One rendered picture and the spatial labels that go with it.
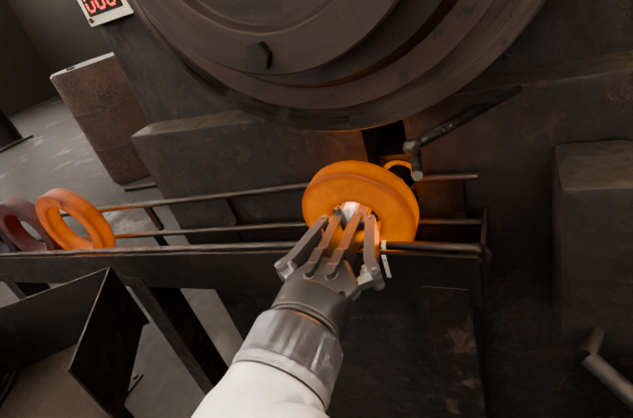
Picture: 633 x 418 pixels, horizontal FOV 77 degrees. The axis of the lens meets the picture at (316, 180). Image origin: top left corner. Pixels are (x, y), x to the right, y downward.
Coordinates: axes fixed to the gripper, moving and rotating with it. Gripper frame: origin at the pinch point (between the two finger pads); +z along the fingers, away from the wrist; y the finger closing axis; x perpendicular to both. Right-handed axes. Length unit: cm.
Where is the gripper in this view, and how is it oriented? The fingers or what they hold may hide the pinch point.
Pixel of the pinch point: (358, 201)
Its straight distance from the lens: 53.6
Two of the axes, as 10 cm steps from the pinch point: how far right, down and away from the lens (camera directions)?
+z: 3.5, -5.8, 7.4
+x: -3.0, -8.1, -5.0
